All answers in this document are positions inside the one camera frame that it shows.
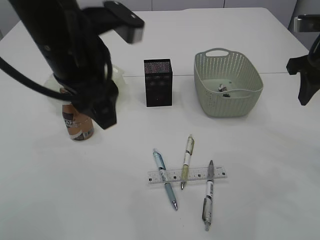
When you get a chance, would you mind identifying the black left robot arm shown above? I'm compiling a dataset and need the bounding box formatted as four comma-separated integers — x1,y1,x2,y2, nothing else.
0,0,119,129

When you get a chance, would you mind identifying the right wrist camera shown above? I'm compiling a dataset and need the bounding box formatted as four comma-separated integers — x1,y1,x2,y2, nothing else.
293,14,320,33

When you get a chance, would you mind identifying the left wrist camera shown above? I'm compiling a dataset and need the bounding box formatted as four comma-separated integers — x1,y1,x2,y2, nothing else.
82,0,145,44

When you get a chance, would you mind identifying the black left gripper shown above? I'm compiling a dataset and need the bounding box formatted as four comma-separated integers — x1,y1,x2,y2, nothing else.
71,80,119,130

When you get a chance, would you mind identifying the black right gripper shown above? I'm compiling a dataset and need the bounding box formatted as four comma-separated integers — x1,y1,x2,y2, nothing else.
286,36,320,106

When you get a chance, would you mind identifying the black mesh pen holder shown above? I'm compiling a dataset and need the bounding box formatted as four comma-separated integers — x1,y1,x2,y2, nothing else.
144,58,173,107

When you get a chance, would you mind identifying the green plastic basket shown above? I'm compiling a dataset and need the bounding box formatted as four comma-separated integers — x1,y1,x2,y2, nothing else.
193,48,264,118

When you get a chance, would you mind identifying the paper ball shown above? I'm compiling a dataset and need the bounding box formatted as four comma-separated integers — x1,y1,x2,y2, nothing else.
218,84,231,98

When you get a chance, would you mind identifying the clear plastic ruler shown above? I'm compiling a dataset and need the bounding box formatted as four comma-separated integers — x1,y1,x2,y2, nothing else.
146,166,228,185

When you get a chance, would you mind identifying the yellow grip pen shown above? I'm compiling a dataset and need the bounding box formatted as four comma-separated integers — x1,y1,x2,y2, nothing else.
180,134,195,190

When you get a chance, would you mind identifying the green wavy glass plate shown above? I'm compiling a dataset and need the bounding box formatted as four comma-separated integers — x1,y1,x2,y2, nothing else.
43,64,130,114

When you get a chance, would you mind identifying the blue grip pen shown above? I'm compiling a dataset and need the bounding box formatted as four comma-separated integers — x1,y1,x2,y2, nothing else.
152,148,178,211

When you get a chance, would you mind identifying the grey white pen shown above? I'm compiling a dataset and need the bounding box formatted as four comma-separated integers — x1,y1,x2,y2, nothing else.
202,160,214,231

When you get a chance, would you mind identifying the brown coffee bottle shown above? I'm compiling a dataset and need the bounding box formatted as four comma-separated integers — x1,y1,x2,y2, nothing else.
62,102,94,141

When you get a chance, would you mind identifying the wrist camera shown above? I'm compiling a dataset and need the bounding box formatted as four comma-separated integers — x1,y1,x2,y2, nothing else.
82,0,145,44
293,14,320,33

